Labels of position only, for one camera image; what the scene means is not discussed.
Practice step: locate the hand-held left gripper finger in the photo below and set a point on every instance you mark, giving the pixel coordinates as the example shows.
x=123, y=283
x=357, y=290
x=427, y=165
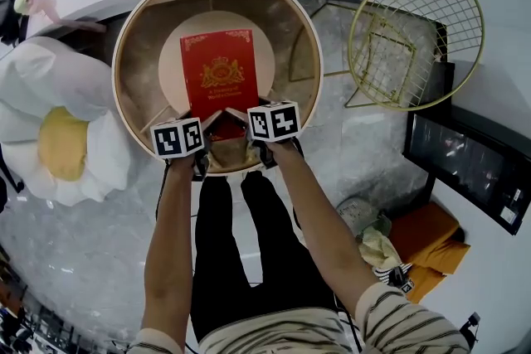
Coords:
x=212, y=123

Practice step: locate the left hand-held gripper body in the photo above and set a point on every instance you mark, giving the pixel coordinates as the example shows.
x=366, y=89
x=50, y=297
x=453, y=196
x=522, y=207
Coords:
x=174, y=139

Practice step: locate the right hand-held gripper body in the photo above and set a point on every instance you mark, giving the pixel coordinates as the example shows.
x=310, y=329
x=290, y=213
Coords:
x=276, y=122

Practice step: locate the red book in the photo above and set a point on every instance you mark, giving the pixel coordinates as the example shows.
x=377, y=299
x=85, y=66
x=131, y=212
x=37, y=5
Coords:
x=220, y=70

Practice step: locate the white flower-shaped beanbag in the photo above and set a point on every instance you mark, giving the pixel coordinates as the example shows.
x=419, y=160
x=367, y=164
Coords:
x=62, y=79

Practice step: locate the person's left forearm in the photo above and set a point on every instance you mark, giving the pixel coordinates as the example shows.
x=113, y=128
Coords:
x=170, y=253

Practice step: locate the person's right forearm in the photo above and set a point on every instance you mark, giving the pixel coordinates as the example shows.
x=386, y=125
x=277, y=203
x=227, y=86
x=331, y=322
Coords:
x=323, y=228

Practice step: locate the round beige side table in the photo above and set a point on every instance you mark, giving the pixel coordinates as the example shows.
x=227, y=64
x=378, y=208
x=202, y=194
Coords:
x=174, y=66

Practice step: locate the grey-green mesh basket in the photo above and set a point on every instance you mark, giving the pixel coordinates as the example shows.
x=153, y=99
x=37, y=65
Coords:
x=352, y=215

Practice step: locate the person's black trousers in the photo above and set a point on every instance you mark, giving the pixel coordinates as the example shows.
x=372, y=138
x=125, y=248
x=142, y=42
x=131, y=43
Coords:
x=220, y=261

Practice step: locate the cream cloth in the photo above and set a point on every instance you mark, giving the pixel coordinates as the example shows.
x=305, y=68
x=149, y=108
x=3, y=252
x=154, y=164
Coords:
x=379, y=248

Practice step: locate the black white striped cloth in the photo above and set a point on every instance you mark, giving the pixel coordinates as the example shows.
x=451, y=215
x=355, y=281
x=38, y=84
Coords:
x=386, y=273

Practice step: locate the black glass cabinet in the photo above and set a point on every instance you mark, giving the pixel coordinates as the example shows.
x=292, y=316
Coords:
x=464, y=161

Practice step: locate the clear bottle pale green lid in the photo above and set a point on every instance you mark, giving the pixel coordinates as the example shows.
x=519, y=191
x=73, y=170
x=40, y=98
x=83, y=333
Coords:
x=25, y=2

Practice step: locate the person's striped shirt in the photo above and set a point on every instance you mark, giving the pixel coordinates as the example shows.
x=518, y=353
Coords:
x=290, y=331

